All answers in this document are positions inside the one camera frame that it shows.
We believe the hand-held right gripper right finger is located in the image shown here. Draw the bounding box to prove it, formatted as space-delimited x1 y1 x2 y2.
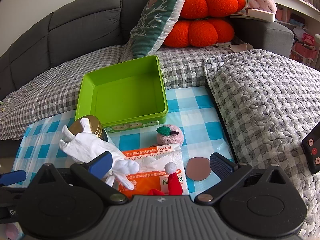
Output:
194 152 293 204

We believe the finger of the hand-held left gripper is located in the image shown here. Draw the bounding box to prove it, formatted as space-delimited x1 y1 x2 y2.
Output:
0 169 27 187

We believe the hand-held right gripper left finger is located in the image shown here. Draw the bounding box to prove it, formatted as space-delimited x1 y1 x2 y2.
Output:
28 152 128 203

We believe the white glove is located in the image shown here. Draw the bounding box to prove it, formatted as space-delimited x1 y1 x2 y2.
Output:
59 118 140 190

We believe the small red santa hat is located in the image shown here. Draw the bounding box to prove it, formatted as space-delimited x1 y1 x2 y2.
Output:
147 162 184 196

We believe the pink knitted apple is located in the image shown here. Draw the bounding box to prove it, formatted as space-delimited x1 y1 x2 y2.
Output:
156 124 185 146

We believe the green plastic tray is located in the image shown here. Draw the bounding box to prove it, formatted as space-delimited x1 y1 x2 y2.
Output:
75 55 169 128

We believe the gold lid jar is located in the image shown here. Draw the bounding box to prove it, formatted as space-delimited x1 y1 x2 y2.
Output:
69 115 109 143

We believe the orange tissue packet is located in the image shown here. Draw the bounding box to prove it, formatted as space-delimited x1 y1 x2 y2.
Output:
114 144 188 198

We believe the blue checked cloth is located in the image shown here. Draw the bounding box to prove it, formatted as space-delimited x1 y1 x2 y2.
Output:
11 86 235 196

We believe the black smartphone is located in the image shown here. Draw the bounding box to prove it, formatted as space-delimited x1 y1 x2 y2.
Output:
301 122 320 174

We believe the grey checked sofa cover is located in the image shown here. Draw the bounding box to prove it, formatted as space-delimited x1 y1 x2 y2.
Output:
0 45 250 141

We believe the pink paper piece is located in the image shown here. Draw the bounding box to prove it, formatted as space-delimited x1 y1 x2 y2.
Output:
230 43 254 52

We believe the orange pumpkin cushion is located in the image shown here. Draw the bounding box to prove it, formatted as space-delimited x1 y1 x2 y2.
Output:
163 17 235 48
180 0 247 19

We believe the pink plastic basket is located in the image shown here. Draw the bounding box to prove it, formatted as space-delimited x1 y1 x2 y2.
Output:
294 33 318 60

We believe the grey fabric sofa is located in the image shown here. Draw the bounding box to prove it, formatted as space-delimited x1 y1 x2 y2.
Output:
0 0 295 98

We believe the white rectangular box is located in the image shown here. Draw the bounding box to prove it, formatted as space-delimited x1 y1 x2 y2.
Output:
247 8 276 22

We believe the green tree print pillow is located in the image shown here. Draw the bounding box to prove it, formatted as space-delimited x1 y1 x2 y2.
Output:
129 0 188 59

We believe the pink plush toy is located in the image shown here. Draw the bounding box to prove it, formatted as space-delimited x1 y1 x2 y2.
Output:
249 0 277 14

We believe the white desk with clutter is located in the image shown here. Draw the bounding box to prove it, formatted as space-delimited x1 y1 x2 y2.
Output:
237 0 320 32

